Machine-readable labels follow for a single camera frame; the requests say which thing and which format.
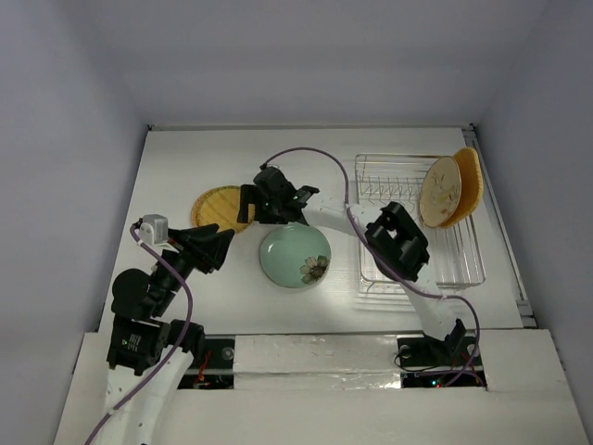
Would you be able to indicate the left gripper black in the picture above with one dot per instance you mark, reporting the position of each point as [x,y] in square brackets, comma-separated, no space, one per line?
[193,239]

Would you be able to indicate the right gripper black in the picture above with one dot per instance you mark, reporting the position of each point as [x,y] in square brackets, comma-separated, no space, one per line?
[261,204]

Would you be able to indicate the orange wicker plate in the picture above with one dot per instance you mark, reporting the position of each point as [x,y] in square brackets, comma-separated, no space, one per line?
[472,186]
[197,211]

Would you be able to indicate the yellow-green woven plate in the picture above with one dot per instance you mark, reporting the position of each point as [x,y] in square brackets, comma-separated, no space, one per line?
[222,206]

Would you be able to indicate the teal floral plate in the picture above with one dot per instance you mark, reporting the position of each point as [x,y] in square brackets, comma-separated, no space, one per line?
[295,255]

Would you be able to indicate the cream floral plate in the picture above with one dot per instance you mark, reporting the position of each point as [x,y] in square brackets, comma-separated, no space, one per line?
[440,192]

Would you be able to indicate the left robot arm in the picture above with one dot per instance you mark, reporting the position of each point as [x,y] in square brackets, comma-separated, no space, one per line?
[153,340]

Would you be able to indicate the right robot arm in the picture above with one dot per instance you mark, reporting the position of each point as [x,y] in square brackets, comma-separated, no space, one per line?
[397,244]

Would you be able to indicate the white foam strip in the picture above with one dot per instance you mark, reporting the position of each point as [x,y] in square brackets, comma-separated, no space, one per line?
[310,362]

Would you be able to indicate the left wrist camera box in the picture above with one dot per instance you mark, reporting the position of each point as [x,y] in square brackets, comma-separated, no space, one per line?
[154,230]

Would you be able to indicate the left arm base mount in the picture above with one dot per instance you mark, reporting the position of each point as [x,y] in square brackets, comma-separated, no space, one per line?
[214,370]

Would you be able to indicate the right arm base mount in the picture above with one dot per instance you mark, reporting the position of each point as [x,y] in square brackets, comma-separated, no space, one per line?
[424,364]

